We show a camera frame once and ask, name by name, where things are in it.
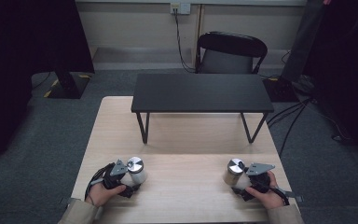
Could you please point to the person's right hand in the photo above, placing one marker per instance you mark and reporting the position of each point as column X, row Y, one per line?
column 268, row 196

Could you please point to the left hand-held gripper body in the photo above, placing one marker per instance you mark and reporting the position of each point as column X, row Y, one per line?
column 115, row 177

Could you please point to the white wall socket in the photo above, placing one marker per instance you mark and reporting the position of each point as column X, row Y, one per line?
column 180, row 8

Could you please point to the grey stand panel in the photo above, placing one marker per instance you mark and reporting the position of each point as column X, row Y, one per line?
column 303, row 40

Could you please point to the person's left hand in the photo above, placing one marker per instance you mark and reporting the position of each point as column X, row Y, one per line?
column 101, row 194

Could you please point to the black metal shelf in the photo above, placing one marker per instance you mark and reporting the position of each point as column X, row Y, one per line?
column 200, row 91

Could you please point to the black folding chair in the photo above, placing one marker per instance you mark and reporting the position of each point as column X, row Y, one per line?
column 230, row 51

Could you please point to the black curtain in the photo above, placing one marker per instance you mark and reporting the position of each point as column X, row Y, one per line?
column 18, row 62
column 348, row 77

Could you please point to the glass jar with white contents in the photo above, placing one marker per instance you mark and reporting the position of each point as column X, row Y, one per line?
column 137, row 172

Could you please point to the glass jar with brown contents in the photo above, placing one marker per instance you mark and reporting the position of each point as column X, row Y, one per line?
column 233, row 174

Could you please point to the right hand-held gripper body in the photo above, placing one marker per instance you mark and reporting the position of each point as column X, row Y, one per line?
column 259, row 179

